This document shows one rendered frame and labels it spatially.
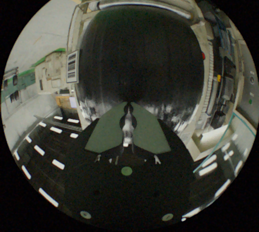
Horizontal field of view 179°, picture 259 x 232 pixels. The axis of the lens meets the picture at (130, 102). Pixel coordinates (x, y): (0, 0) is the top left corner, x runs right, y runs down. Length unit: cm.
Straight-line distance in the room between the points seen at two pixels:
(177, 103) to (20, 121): 1176
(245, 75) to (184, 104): 47
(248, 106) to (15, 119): 1203
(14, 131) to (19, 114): 211
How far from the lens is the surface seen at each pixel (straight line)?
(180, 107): 16
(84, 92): 15
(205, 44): 51
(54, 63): 474
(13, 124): 1156
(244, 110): 55
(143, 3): 35
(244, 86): 56
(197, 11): 41
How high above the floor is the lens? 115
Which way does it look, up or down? 23 degrees up
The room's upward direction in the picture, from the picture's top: 180 degrees counter-clockwise
